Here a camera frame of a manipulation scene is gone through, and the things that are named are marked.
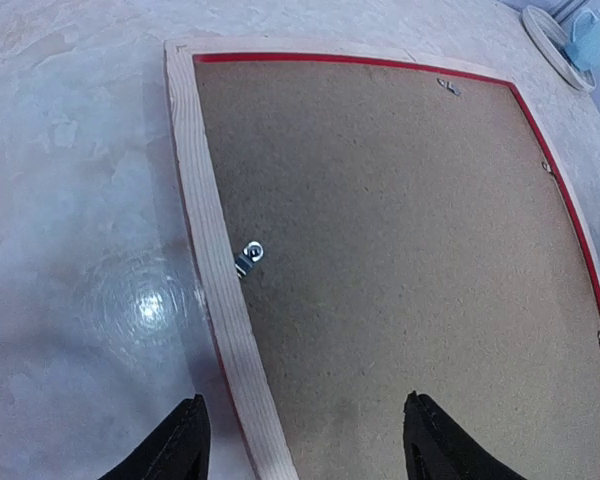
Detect light blue mug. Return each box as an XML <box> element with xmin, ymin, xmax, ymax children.
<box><xmin>564</xmin><ymin>9</ymin><xmax>600</xmax><ymax>71</ymax></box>

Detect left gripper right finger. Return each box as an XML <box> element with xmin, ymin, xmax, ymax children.
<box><xmin>403</xmin><ymin>391</ymin><xmax>521</xmax><ymax>480</ymax></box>

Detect brown cardboard backing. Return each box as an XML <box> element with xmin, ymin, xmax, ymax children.
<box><xmin>195</xmin><ymin>61</ymin><xmax>600</xmax><ymax>479</ymax></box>

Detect right aluminium post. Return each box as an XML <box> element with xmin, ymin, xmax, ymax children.
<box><xmin>549</xmin><ymin>0</ymin><xmax>589</xmax><ymax>22</ymax></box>

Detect red wooden picture frame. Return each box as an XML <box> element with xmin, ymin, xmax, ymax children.
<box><xmin>164</xmin><ymin>37</ymin><xmax>600</xmax><ymax>479</ymax></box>

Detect white patterned plate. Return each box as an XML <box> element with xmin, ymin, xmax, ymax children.
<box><xmin>520</xmin><ymin>5</ymin><xmax>596</xmax><ymax>94</ymax></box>

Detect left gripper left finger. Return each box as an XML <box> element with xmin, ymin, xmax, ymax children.
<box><xmin>101</xmin><ymin>394</ymin><xmax>210</xmax><ymax>480</ymax></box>

